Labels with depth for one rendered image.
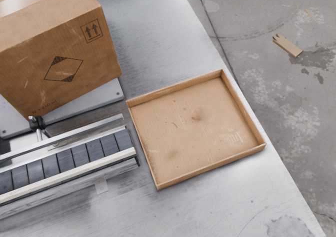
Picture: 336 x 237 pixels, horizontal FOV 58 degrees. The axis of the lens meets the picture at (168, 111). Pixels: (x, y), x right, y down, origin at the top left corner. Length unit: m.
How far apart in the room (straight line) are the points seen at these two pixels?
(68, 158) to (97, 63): 0.26
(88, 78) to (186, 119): 0.30
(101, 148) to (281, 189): 0.46
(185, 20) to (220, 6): 1.30
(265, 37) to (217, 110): 1.39
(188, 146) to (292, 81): 1.31
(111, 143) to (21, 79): 0.27
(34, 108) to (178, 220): 0.48
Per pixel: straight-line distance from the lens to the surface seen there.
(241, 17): 2.32
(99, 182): 0.82
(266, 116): 1.87
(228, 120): 0.87
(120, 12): 1.14
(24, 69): 0.78
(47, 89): 0.85
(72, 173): 0.76
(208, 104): 0.89
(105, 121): 0.74
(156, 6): 1.14
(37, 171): 0.84
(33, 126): 0.78
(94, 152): 0.80
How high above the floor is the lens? 1.60
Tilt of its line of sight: 61 degrees down
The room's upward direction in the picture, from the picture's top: 6 degrees counter-clockwise
